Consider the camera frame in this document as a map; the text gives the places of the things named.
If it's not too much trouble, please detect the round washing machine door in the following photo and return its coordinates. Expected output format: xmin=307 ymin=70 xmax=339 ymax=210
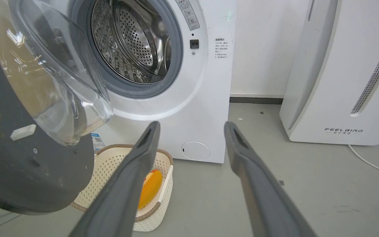
xmin=0 ymin=0 xmax=114 ymax=215

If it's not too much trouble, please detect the white power cable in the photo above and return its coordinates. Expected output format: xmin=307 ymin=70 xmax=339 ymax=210
xmin=348 ymin=144 xmax=379 ymax=179

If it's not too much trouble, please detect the white Feelbird air purifier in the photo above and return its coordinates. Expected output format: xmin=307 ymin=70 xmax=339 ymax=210
xmin=279 ymin=0 xmax=379 ymax=146

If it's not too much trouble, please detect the orange yellow toy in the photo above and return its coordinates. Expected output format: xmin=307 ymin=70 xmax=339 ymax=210
xmin=138 ymin=169 xmax=163 ymax=210

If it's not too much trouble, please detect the cream perforated laundry basket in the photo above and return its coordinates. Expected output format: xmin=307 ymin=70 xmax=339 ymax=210
xmin=70 ymin=144 xmax=174 ymax=232

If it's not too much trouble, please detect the white front-load washing machine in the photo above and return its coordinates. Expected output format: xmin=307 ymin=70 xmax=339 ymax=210
xmin=46 ymin=0 xmax=237 ymax=164

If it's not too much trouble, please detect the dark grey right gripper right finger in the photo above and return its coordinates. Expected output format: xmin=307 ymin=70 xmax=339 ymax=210
xmin=224 ymin=121 xmax=317 ymax=237

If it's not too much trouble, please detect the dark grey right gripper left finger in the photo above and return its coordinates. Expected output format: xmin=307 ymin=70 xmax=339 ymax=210
xmin=68 ymin=121 xmax=161 ymax=237

